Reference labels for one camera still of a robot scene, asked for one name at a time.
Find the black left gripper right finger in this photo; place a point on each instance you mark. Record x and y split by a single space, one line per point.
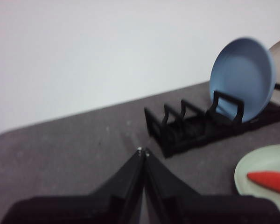
189 207

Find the green plate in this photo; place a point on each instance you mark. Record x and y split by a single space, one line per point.
259 161

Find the blue plate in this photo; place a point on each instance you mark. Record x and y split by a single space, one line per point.
242 70

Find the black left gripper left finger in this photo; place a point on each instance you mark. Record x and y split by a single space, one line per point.
107 205

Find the black plate rack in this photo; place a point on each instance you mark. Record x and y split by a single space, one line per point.
189 140

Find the orange carrot with green leaves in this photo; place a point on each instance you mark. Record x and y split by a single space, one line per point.
270 179

